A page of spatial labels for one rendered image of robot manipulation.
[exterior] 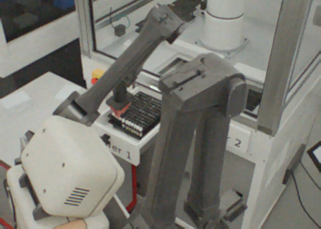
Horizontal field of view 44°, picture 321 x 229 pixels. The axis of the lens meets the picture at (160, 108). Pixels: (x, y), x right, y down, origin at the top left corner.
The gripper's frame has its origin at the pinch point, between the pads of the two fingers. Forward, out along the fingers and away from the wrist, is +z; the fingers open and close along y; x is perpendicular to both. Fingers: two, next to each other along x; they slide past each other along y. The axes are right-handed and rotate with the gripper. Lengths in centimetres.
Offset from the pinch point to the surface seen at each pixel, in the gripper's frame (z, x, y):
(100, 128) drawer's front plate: 0.5, -1.1, 10.7
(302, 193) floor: 92, 80, -84
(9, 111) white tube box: 20, -53, 17
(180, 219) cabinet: 82, 30, -17
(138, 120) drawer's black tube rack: 3.2, 6.8, -4.0
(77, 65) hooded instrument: 47, -74, -49
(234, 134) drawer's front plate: 0.7, 43.1, -20.5
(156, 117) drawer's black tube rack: 3.1, 11.6, -10.3
